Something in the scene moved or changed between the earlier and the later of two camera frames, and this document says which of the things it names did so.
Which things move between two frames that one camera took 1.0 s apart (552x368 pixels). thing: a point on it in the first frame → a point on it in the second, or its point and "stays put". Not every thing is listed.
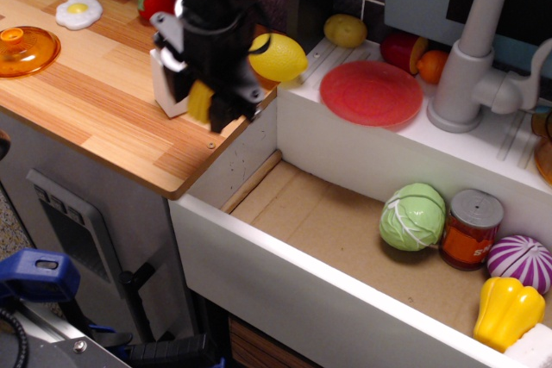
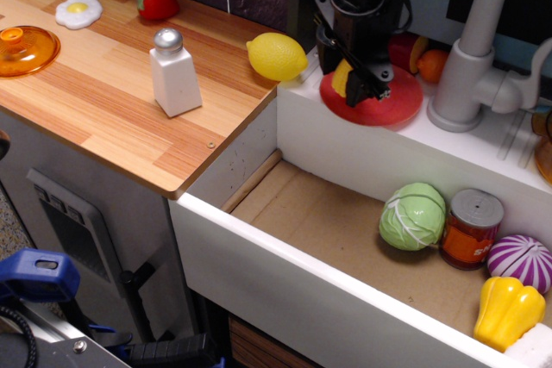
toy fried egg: x=78 y=12 stays put
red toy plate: x=372 y=94 stays put
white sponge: x=533 y=350 stays put
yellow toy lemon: x=283 y=60 stays put
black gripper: x=216 y=39 → x=355 y=25
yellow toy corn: x=199 y=101 → x=340 y=77
